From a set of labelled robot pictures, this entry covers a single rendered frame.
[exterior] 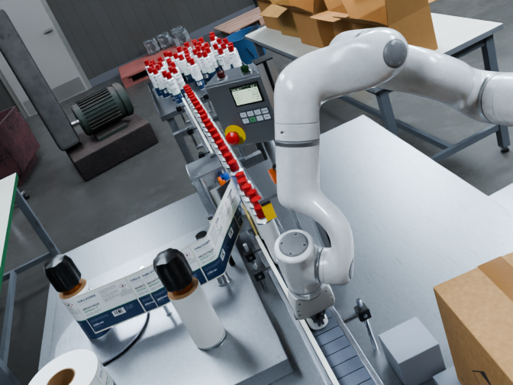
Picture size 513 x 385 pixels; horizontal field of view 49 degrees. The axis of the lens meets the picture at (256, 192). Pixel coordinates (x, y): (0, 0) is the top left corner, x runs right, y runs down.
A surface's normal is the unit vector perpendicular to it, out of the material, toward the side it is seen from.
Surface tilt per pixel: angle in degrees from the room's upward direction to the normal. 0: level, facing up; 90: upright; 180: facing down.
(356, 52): 64
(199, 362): 0
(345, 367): 0
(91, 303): 90
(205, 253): 90
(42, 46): 90
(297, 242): 20
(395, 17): 100
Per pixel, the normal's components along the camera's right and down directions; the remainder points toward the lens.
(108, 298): 0.15, 0.44
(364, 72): -0.29, 0.51
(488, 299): -0.35, -0.81
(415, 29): 0.42, 0.32
